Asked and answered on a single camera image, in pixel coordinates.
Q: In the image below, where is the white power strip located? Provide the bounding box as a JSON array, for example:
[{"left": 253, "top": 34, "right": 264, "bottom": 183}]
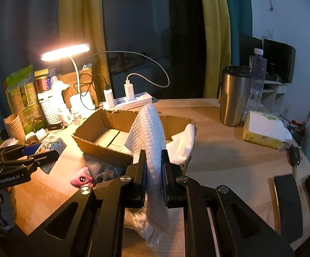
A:
[{"left": 103, "top": 92, "right": 153, "bottom": 110}]

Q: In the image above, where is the red can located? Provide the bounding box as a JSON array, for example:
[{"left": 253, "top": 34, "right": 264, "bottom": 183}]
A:
[{"left": 35, "top": 76, "right": 50, "bottom": 93}]

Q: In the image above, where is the white charging cable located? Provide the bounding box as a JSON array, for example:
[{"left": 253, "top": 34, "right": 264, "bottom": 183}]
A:
[{"left": 89, "top": 50, "right": 170, "bottom": 88}]

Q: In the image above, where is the brown cardboard carton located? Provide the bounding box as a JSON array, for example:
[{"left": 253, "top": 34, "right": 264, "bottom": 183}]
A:
[{"left": 57, "top": 68, "right": 102, "bottom": 108}]

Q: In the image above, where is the white textured sock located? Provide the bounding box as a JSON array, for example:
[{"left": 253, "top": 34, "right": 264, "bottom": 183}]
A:
[{"left": 125, "top": 104, "right": 173, "bottom": 235}]

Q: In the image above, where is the printed tissue pack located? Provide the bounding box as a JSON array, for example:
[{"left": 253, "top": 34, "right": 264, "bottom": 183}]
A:
[{"left": 38, "top": 135, "right": 67, "bottom": 157}]

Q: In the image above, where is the white charger plug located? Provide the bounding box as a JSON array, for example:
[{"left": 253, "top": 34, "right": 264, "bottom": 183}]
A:
[
  {"left": 124, "top": 80, "right": 135, "bottom": 99},
  {"left": 103, "top": 88, "right": 115, "bottom": 108}
]

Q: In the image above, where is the dark glass window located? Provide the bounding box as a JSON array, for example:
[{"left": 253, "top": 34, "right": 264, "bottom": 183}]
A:
[{"left": 103, "top": 0, "right": 206, "bottom": 99}]

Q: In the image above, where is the white perforated basket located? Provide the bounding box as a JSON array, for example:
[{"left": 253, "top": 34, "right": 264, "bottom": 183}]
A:
[{"left": 38, "top": 91, "right": 65, "bottom": 125}]

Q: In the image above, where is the black smartphone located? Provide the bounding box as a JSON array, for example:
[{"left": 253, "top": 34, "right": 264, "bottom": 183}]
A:
[{"left": 273, "top": 174, "right": 303, "bottom": 244}]

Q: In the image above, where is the stainless steel tumbler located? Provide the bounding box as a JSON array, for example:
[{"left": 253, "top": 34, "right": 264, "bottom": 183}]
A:
[{"left": 219, "top": 65, "right": 252, "bottom": 127}]

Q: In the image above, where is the clear water bottle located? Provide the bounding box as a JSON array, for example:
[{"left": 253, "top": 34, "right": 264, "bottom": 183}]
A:
[{"left": 247, "top": 48, "right": 267, "bottom": 113}]

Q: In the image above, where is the stack of paper cups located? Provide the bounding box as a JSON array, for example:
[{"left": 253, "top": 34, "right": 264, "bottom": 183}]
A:
[{"left": 4, "top": 113, "right": 26, "bottom": 137}]

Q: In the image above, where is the black cable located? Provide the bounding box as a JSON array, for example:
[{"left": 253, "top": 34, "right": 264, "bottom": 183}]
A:
[{"left": 75, "top": 70, "right": 112, "bottom": 105}]

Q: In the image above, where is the black monitor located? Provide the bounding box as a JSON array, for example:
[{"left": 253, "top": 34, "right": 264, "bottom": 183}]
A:
[
  {"left": 263, "top": 39, "right": 296, "bottom": 84},
  {"left": 238, "top": 33, "right": 264, "bottom": 67}
]

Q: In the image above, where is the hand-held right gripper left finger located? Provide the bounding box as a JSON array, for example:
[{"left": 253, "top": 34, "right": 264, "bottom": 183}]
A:
[{"left": 12, "top": 150, "right": 147, "bottom": 257}]

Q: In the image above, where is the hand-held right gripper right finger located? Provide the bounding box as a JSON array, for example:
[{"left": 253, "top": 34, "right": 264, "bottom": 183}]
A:
[{"left": 162, "top": 149, "right": 296, "bottom": 257}]

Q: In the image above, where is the yellow curtain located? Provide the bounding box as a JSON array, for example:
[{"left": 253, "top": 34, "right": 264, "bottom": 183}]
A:
[
  {"left": 198, "top": 0, "right": 232, "bottom": 99},
  {"left": 58, "top": 0, "right": 110, "bottom": 105}
]

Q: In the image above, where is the cardboard box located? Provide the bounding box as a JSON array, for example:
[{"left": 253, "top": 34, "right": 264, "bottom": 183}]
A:
[{"left": 73, "top": 107, "right": 197, "bottom": 173}]

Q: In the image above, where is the white tape roll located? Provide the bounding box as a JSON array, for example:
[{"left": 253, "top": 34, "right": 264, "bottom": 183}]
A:
[{"left": 25, "top": 128, "right": 47, "bottom": 145}]

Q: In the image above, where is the white desk lamp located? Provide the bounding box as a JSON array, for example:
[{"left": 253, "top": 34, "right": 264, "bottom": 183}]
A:
[{"left": 40, "top": 43, "right": 95, "bottom": 111}]

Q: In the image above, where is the white computer desk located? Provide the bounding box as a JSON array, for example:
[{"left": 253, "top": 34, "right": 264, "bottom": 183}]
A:
[{"left": 259, "top": 79, "right": 289, "bottom": 113}]

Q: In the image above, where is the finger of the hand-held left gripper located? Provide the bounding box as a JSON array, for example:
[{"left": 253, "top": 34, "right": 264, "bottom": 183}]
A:
[
  {"left": 0, "top": 150, "right": 59, "bottom": 170},
  {"left": 0, "top": 143, "right": 42, "bottom": 161}
]

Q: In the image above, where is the teal curtain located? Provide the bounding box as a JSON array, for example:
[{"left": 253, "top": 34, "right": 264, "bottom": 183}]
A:
[
  {"left": 0, "top": 0, "right": 64, "bottom": 129},
  {"left": 222, "top": 0, "right": 253, "bottom": 67}
]

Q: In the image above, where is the black car key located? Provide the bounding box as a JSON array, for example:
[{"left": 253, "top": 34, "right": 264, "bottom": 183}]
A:
[{"left": 279, "top": 143, "right": 303, "bottom": 177}]

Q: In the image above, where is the yellow tissue box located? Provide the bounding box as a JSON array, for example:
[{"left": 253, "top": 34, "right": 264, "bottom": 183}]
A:
[{"left": 243, "top": 111, "right": 293, "bottom": 149}]

